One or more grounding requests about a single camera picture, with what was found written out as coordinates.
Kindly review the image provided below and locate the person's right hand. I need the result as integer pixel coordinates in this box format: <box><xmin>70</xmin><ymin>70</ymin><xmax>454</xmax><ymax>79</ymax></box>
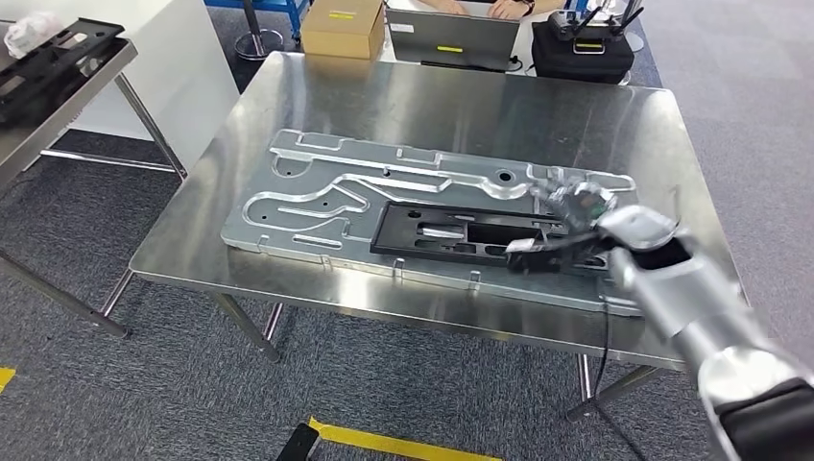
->
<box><xmin>416</xmin><ymin>0</ymin><xmax>472</xmax><ymax>17</ymax></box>

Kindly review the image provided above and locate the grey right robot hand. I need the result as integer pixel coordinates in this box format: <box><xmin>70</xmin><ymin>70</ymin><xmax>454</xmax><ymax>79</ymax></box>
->
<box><xmin>531</xmin><ymin>180</ymin><xmax>618</xmax><ymax>231</ymax></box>

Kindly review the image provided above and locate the person's left hand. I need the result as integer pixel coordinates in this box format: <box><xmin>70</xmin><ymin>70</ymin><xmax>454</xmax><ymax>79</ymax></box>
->
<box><xmin>486</xmin><ymin>0</ymin><xmax>526</xmax><ymax>20</ymax></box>

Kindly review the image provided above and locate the black plastic plate part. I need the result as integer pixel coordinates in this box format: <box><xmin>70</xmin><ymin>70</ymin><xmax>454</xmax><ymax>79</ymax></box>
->
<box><xmin>370</xmin><ymin>201</ymin><xmax>613</xmax><ymax>274</ymax></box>

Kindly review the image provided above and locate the steel workbench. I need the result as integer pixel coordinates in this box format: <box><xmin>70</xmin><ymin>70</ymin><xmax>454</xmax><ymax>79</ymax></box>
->
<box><xmin>129</xmin><ymin>50</ymin><xmax>751</xmax><ymax>423</ymax></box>

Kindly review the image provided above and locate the dark grey case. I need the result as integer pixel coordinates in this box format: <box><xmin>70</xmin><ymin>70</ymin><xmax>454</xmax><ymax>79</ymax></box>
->
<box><xmin>385</xmin><ymin>7</ymin><xmax>521</xmax><ymax>72</ymax></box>

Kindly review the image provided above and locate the white desk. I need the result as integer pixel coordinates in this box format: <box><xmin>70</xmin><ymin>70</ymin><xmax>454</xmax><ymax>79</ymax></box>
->
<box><xmin>380</xmin><ymin>0</ymin><xmax>643</xmax><ymax>85</ymax></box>

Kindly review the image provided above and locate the black remote controller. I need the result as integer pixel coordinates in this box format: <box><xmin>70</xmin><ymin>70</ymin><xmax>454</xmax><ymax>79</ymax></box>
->
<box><xmin>547</xmin><ymin>0</ymin><xmax>645</xmax><ymax>56</ymax></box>

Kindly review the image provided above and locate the black carry case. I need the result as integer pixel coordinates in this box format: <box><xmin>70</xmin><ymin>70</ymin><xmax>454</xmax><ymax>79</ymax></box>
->
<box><xmin>531</xmin><ymin>18</ymin><xmax>635</xmax><ymax>85</ymax></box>

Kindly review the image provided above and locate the cardboard box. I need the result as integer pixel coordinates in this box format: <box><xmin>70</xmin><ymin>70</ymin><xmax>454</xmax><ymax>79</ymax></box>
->
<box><xmin>299</xmin><ymin>0</ymin><xmax>386</xmax><ymax>61</ymax></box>

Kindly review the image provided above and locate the blue metal storage rack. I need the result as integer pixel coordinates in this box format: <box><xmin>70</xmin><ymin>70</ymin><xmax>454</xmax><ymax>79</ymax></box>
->
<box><xmin>203</xmin><ymin>0</ymin><xmax>313</xmax><ymax>40</ymax></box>

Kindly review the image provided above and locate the aluminium fixture plate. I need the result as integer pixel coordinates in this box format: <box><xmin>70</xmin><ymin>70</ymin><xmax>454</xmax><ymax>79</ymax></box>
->
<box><xmin>220</xmin><ymin>129</ymin><xmax>643</xmax><ymax>318</ymax></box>

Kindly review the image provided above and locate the white panel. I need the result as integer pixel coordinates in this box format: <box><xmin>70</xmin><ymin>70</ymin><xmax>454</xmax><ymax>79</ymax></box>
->
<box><xmin>0</xmin><ymin>0</ymin><xmax>241</xmax><ymax>174</ymax></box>

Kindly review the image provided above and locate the black plastic parts stack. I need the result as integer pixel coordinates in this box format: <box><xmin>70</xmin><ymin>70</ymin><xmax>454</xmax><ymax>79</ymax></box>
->
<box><xmin>0</xmin><ymin>17</ymin><xmax>127</xmax><ymax>127</ymax></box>

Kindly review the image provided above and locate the clear plastic bag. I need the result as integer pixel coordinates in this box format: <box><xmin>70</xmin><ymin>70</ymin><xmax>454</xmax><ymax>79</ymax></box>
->
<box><xmin>3</xmin><ymin>11</ymin><xmax>65</xmax><ymax>60</ymax></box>

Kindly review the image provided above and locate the steel table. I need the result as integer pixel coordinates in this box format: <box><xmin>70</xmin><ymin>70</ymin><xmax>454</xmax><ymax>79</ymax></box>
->
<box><xmin>0</xmin><ymin>18</ymin><xmax>189</xmax><ymax>340</ymax></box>

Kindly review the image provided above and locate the black camera cable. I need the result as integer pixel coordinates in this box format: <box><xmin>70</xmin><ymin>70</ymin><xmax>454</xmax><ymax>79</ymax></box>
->
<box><xmin>587</xmin><ymin>299</ymin><xmax>650</xmax><ymax>461</ymax></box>

